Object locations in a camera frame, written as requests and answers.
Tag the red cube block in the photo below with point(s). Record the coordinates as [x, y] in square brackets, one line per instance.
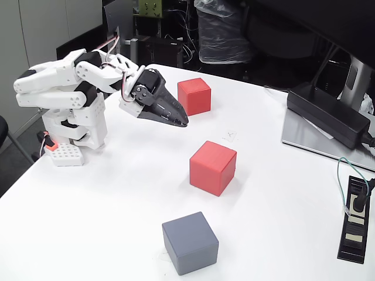
[194, 96]
[211, 169]

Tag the grey cube block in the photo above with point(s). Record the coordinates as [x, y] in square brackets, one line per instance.
[190, 243]

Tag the clear tape X mark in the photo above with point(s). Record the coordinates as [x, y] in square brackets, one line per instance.
[230, 135]

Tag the green circuit board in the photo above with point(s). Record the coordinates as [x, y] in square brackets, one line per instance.
[149, 7]

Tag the black low cabinet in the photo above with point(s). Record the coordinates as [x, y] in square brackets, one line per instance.
[88, 41]

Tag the plastic wrapped dark bin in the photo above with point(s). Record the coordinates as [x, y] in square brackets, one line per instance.
[219, 35]

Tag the white grid table clamp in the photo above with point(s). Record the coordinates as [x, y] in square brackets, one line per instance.
[66, 155]

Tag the silver monitor stand base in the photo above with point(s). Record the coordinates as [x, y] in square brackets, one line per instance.
[299, 134]

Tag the black power adapter brick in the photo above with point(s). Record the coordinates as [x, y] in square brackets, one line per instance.
[322, 114]

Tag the black office chair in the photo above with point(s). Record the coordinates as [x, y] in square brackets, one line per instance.
[3, 128]

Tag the black monitor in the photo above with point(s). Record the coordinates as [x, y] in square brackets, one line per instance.
[337, 17]

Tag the silver monitor stand neck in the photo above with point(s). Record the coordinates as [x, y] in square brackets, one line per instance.
[356, 79]

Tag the white crumpled plastic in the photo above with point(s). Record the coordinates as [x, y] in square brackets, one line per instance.
[367, 104]

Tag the black power plug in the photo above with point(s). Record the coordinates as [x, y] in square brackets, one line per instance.
[358, 205]

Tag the black power outlet strip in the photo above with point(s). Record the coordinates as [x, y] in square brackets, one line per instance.
[351, 248]

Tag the silver metal post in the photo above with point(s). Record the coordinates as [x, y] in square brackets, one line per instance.
[133, 54]

